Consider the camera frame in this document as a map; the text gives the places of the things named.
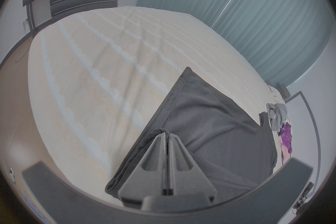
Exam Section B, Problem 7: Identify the black T-shirt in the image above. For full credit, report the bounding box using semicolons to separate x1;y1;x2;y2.
105;66;278;200

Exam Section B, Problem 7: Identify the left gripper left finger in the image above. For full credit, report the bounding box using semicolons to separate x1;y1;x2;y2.
117;133;167;205

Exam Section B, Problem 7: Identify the grey garment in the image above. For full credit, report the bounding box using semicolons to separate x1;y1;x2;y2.
266;103;289;132

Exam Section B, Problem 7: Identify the thin black cable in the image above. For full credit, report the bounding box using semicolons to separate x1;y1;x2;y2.
14;47;31;63

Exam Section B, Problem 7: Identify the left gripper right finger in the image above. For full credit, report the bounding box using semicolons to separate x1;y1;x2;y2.
167;133;217;202

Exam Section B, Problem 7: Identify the purple garment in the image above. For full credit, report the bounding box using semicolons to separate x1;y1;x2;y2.
278;123;293;166

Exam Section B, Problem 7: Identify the grey bedside table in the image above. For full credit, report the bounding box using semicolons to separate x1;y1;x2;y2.
266;81;291;99

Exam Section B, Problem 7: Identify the pink garment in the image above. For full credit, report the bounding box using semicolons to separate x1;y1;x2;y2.
279;139;292;163

